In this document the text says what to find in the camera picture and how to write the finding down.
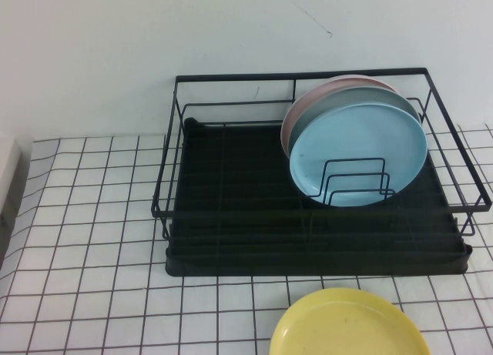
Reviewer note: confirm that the yellow round plate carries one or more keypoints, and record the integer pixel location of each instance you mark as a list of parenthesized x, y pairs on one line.
[(346, 324)]

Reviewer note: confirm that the pink round plate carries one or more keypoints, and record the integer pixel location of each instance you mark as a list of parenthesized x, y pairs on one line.
[(292, 120)]

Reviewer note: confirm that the light blue round plate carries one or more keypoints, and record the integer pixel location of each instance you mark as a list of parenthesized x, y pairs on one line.
[(358, 139)]

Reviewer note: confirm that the grey round plate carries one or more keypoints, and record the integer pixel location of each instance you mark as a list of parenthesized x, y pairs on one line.
[(346, 97)]

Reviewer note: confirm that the white grid tablecloth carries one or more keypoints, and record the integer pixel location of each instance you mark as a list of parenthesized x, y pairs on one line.
[(96, 255)]

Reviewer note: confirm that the white box unit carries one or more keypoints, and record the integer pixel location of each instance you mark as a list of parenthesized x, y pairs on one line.
[(9, 178)]

